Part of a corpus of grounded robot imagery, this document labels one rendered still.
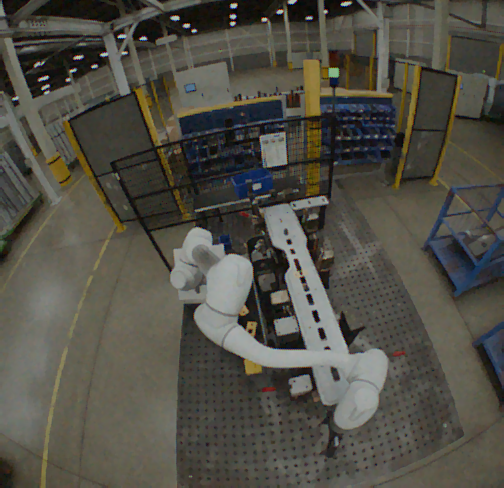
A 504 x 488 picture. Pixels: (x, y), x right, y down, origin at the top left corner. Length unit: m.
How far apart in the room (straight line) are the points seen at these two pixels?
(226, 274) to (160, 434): 1.84
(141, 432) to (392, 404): 1.99
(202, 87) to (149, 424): 7.72
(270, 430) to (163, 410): 1.21
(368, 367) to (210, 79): 7.54
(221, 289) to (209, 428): 0.90
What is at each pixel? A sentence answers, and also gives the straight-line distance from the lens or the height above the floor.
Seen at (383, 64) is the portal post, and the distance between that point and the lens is 5.72.
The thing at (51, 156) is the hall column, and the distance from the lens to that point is 8.29.
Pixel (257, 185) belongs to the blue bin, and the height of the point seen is 1.11.
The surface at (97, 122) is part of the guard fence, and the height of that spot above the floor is 1.78.
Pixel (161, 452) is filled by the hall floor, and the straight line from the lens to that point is 2.34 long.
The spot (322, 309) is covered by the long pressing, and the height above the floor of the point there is 1.00.
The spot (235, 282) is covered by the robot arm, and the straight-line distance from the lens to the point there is 0.76.
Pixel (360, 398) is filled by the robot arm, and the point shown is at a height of 1.41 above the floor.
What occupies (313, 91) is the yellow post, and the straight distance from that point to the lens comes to 1.94.
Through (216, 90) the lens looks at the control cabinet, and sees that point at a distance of 7.66.
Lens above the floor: 2.07
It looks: 44 degrees down
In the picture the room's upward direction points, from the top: 11 degrees counter-clockwise
